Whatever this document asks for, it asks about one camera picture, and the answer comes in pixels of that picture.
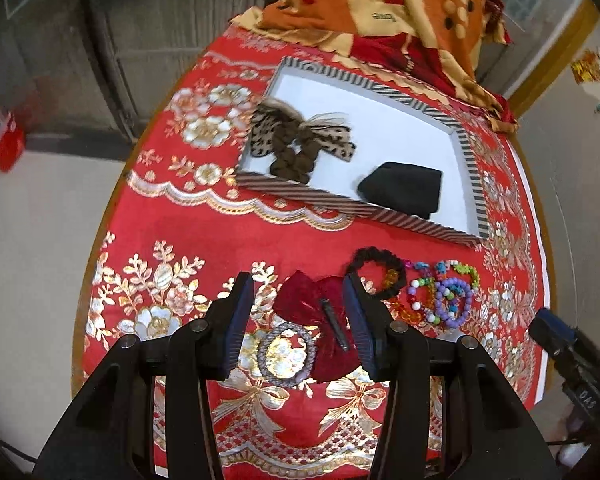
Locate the red box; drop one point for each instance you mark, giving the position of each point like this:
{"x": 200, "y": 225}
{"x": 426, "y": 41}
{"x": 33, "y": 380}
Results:
{"x": 2, "y": 142}

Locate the striped white tray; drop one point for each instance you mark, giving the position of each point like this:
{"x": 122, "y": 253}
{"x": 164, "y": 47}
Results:
{"x": 380, "y": 125}

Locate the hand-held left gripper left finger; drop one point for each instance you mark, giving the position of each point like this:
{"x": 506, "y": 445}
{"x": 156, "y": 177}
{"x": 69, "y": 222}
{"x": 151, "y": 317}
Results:
{"x": 237, "y": 330}

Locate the black scrunchie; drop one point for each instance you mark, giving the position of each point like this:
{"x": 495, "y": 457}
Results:
{"x": 375, "y": 255}

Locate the red yellow wall sticker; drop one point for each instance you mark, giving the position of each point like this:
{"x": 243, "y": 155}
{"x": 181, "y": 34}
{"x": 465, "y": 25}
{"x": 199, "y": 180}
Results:
{"x": 590, "y": 66}

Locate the red velvet bow hair clip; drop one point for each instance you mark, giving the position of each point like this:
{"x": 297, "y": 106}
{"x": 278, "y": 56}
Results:
{"x": 305, "y": 305}

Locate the leopard print bow scrunchie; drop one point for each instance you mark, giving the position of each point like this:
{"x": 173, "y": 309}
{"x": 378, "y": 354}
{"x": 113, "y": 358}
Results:
{"x": 280, "y": 125}

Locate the red floral tablecloth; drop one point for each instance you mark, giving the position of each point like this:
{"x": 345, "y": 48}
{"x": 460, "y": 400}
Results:
{"x": 180, "y": 220}

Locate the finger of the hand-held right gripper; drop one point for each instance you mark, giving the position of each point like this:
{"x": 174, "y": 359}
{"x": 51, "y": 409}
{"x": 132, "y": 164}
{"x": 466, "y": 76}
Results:
{"x": 550, "y": 322}

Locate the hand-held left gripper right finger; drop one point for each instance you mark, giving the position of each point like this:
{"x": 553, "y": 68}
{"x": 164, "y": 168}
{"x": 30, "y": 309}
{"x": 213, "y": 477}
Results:
{"x": 357, "y": 325}

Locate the black pouch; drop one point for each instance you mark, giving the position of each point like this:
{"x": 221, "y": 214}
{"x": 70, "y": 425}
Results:
{"x": 405, "y": 187}

